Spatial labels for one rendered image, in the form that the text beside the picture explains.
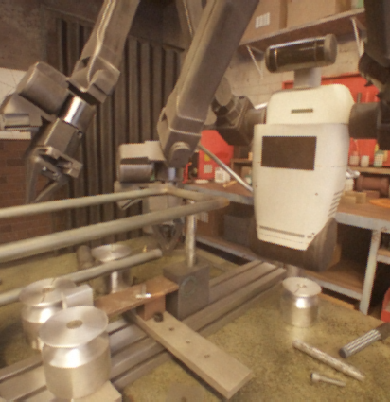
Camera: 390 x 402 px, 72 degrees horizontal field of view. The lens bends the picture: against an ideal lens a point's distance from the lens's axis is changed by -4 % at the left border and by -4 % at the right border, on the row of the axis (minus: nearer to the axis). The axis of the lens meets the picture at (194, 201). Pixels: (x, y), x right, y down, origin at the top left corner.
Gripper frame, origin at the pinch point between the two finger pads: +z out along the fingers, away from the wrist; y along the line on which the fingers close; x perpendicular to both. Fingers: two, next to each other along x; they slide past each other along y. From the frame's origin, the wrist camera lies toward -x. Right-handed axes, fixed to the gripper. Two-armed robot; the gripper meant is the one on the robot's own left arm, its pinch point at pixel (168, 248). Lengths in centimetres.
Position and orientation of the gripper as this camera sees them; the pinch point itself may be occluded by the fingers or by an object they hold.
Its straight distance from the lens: 59.7
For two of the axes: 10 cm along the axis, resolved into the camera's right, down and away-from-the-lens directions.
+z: -0.2, 9.8, 1.9
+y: 0.2, 1.9, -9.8
